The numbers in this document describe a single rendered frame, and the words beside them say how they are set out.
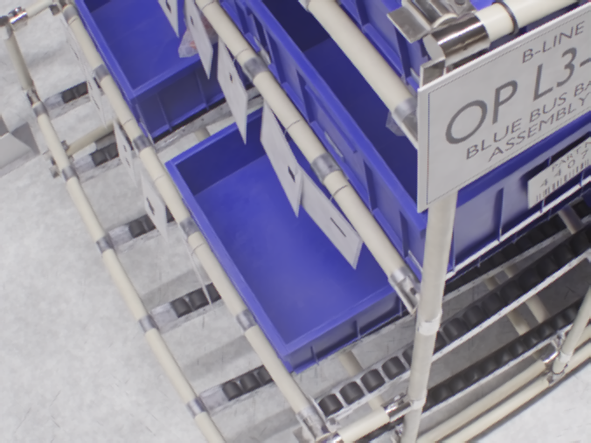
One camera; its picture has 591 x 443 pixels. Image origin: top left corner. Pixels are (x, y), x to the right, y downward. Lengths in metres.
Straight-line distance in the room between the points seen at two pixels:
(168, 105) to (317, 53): 0.40
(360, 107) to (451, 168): 0.50
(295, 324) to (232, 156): 0.29
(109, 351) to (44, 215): 0.42
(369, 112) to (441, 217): 0.40
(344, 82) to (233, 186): 0.39
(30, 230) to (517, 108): 1.90
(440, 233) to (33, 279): 1.67
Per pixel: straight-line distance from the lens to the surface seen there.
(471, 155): 1.02
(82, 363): 2.56
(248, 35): 1.57
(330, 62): 1.54
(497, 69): 0.91
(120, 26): 2.07
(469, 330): 1.75
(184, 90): 1.85
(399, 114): 1.06
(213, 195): 1.83
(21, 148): 2.83
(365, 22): 1.08
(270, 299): 1.74
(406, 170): 1.45
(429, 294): 1.29
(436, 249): 1.18
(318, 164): 1.47
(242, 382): 2.01
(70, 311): 2.62
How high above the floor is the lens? 2.34
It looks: 64 degrees down
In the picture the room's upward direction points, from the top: 6 degrees counter-clockwise
